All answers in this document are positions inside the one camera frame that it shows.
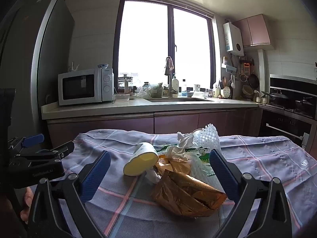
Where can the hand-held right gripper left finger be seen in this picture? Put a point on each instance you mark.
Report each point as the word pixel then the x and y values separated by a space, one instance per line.
pixel 95 177

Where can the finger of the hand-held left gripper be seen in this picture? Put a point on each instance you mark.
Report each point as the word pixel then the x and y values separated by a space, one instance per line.
pixel 63 150
pixel 32 140

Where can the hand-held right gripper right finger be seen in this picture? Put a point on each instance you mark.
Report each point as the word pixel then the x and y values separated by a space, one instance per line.
pixel 224 177

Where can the white foam fruit net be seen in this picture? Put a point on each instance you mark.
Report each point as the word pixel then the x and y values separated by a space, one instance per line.
pixel 208 135
pixel 199 168

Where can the large gold snack wrapper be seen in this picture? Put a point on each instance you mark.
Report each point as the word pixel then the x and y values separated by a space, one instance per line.
pixel 188 193

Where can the dotted paper cup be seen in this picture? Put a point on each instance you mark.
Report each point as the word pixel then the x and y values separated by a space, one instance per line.
pixel 141 162

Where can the white tissue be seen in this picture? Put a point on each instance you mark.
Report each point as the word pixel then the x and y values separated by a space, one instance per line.
pixel 185 141
pixel 174 152

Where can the person's left hand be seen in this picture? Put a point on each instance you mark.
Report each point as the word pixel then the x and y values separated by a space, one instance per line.
pixel 26 202

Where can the green printed plastic wrapper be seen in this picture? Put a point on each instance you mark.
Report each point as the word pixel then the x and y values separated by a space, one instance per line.
pixel 201 152

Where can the grey checked tablecloth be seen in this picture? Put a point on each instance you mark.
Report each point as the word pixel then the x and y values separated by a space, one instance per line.
pixel 260 158

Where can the small gold snack wrapper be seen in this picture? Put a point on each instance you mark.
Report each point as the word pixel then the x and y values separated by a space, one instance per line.
pixel 173 166

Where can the beige kitchen counter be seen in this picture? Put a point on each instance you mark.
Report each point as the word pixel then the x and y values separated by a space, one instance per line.
pixel 99 109

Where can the crumpled white paper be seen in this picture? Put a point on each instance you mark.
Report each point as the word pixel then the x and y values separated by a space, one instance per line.
pixel 152 176

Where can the purple base cabinets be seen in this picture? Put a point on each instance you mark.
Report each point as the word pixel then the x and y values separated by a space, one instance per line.
pixel 123 125

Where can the white microwave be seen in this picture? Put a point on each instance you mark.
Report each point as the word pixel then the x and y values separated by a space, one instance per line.
pixel 81 86

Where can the black built-in oven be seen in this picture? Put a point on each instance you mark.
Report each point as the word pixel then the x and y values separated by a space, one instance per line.
pixel 279 126

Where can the glass food container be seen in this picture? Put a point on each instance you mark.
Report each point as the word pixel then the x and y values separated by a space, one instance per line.
pixel 121 98

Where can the small white ornament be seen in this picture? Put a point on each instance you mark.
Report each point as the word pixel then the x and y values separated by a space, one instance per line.
pixel 73 67

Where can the white utensil holder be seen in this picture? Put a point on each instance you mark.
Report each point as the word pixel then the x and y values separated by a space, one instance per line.
pixel 226 92

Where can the grey refrigerator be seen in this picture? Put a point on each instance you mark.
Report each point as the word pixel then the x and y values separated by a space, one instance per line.
pixel 49 54

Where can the stacked bowls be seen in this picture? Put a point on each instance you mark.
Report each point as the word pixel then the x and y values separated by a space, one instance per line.
pixel 247 91

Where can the glass french press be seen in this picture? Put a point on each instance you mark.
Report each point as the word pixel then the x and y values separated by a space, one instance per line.
pixel 125 84

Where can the blue patterned bowl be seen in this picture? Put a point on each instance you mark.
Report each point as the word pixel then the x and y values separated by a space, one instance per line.
pixel 102 66

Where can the white mug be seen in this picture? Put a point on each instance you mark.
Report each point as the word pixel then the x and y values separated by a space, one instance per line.
pixel 197 87

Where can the lidded black wok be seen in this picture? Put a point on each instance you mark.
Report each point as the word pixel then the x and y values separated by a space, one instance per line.
pixel 276 97

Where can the crumpled plastic bag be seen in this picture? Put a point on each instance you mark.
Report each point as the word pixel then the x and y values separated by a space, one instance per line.
pixel 143 92

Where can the clear bottle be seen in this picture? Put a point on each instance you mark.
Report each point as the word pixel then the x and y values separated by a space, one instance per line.
pixel 184 88

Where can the black frying pan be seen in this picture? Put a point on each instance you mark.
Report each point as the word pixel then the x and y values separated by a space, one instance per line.
pixel 253 79

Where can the metal strainer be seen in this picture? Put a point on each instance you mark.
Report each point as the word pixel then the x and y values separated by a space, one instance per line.
pixel 244 77

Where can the white soap bottle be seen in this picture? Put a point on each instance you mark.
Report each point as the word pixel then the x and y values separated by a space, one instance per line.
pixel 175 85

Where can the dark jar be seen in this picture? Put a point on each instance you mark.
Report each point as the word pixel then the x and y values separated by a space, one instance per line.
pixel 146 84

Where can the black cooking pot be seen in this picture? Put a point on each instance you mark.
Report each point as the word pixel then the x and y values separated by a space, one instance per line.
pixel 303 104

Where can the steel faucet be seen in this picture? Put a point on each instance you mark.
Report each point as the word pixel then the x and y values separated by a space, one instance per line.
pixel 169 84

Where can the grey dish cloth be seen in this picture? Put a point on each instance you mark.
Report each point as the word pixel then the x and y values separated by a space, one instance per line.
pixel 170 64

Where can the dark framed window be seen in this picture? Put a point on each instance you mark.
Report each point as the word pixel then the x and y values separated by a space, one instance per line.
pixel 146 44

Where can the white water heater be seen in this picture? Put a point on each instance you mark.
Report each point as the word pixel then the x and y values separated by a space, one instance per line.
pixel 232 38

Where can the pink wall cabinet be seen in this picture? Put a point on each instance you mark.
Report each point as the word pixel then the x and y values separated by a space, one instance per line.
pixel 255 31

